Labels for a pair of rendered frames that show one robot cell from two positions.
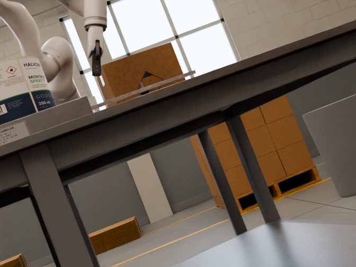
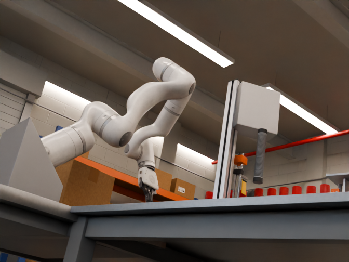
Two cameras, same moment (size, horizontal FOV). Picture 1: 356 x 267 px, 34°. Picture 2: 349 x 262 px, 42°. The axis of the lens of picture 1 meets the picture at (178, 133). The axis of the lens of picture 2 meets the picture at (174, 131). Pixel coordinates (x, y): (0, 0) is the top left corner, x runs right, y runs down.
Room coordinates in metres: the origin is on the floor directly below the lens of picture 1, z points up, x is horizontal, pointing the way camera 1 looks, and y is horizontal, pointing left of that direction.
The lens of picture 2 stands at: (3.07, 2.01, 0.54)
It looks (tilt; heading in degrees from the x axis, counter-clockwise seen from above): 23 degrees up; 239
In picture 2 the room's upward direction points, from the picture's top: 10 degrees clockwise
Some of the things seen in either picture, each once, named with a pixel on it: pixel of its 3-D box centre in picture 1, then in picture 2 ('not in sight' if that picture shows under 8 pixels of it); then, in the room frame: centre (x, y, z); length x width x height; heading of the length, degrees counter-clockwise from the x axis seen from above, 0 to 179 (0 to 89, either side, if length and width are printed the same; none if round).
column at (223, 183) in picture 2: not in sight; (226, 158); (2.05, 0.72, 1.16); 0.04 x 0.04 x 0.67; 16
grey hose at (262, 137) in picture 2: not in sight; (260, 155); (1.98, 0.82, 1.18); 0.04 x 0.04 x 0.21
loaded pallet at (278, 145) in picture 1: (247, 152); not in sight; (5.68, -0.57, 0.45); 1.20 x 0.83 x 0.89; 7
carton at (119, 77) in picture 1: (144, 90); (66, 200); (2.39, 0.07, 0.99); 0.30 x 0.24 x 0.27; 105
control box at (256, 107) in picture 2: not in sight; (254, 112); (1.98, 0.76, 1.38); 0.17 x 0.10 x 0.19; 161
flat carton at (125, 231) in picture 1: (111, 236); not in sight; (6.39, 1.10, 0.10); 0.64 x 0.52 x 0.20; 92
